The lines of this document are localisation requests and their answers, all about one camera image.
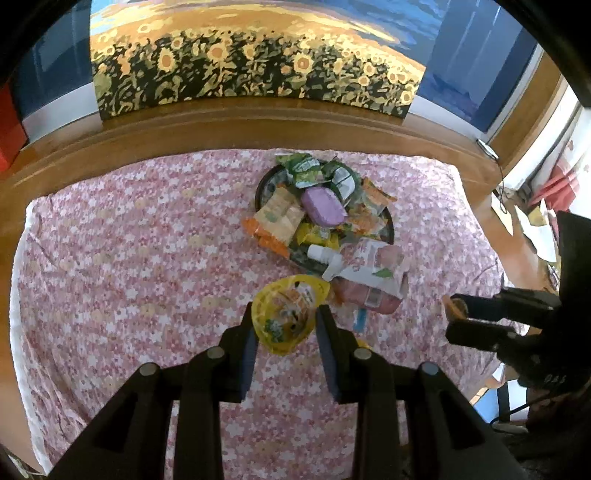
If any red cloth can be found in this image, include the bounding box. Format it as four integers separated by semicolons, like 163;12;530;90
531;157;583;204

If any green snack packet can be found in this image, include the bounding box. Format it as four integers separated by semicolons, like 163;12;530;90
323;159;361;204
276;152;333;188

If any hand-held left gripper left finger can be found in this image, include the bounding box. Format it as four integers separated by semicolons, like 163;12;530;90
46;302;259;480

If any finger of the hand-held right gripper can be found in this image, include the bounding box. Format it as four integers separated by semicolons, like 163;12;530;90
450;287;560;325
444;320;522;354

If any dark blue window pane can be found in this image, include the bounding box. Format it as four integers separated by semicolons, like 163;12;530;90
409;0;543;137
11;4;95;134

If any small orange snack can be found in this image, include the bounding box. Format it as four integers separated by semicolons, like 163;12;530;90
442;295;469;322

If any sunflower field painting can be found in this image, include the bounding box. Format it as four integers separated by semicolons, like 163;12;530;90
90;0;428;123

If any thin dark cable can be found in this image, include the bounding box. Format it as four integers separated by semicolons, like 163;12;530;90
475;138;509;215

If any purple snack packet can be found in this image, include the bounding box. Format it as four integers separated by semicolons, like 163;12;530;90
300;185;348;228

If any white bottle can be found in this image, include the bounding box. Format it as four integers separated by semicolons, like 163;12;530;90
307;244;345;273

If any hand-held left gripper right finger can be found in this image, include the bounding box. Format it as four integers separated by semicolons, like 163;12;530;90
316;304;527;480

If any white and pink snack packet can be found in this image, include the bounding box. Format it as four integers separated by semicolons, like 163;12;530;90
323;237;409;296

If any blue patterned plate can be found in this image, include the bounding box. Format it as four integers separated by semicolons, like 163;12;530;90
254;157;395;273

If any wooden post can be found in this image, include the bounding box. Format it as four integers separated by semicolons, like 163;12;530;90
487;51;571;213

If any beige and orange snack packet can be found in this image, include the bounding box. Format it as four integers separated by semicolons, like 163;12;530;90
242;187;305;257

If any black cable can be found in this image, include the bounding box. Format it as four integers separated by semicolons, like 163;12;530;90
489;374;536;425

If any pink floral blanket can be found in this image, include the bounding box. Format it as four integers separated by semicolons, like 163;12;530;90
9;148;529;480

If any small yellow snack packet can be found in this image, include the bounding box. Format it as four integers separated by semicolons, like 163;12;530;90
293;222;352;250

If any wooden ledge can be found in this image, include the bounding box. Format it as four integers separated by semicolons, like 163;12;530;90
0;95;495;217

